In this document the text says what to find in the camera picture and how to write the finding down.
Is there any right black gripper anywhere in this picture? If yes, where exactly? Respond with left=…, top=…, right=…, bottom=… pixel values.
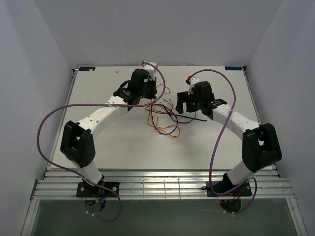
left=175, top=90, right=203, bottom=114

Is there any red black twisted wire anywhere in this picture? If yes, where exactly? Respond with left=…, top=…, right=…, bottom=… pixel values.
left=145, top=98, right=179, bottom=135

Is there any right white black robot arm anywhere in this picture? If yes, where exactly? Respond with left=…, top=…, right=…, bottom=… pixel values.
left=176, top=78, right=282, bottom=196

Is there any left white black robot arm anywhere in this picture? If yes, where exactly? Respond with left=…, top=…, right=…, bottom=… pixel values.
left=60, top=65, right=157, bottom=197

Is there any left blue label sticker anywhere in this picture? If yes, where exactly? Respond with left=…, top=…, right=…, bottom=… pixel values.
left=79, top=67, right=95, bottom=71

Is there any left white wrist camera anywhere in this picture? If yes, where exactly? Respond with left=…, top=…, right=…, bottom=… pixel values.
left=141, top=60, right=158, bottom=77

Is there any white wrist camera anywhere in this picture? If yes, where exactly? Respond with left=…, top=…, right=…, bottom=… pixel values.
left=141, top=60, right=158, bottom=77
left=185, top=76, right=200, bottom=95

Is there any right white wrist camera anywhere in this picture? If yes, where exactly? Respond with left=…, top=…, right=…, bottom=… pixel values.
left=185, top=76, right=200, bottom=95

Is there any black flat cable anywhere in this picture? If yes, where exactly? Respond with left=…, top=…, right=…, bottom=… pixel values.
left=157, top=102, right=207, bottom=123

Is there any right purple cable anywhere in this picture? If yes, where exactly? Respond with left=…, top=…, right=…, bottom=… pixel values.
left=186, top=69, right=258, bottom=215

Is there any purple cable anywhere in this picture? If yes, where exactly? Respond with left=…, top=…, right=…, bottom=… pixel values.
left=36, top=61, right=166, bottom=223
left=186, top=69, right=258, bottom=215

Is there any aluminium rail frame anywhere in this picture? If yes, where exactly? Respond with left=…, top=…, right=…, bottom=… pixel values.
left=22, top=66, right=307, bottom=236

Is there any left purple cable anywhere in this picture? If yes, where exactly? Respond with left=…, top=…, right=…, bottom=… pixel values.
left=36, top=61, right=166, bottom=223

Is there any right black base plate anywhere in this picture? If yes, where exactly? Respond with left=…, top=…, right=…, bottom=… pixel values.
left=201, top=181, right=252, bottom=197

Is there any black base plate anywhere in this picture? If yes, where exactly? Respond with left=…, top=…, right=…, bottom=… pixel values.
left=201, top=181, right=252, bottom=197
left=76, top=181, right=120, bottom=198

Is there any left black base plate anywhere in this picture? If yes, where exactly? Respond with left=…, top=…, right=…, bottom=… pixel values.
left=76, top=181, right=120, bottom=198

